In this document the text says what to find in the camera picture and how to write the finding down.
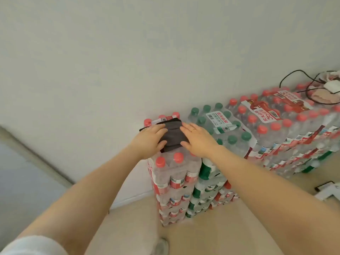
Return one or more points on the person's right hand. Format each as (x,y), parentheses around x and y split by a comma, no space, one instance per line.
(202,143)

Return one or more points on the person's left hand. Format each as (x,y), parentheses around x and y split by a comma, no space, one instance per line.
(148,140)

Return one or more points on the dark grey cleaning cloth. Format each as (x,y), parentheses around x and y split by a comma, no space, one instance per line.
(172,132)

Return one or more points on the person's right forearm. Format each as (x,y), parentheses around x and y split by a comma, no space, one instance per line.
(265,199)

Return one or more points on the person's left forearm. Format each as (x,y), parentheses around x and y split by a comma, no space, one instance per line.
(87,199)

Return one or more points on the stack of water bottle packs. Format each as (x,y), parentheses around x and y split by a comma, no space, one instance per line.
(265,146)

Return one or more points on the white sneaker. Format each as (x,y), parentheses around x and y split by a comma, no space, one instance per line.
(160,246)

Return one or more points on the pink packet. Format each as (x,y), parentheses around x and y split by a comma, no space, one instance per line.
(322,96)

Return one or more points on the white charger adapter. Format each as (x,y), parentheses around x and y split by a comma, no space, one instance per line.
(333,86)

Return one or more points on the white shirt sleeve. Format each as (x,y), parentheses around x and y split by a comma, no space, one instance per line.
(26,248)

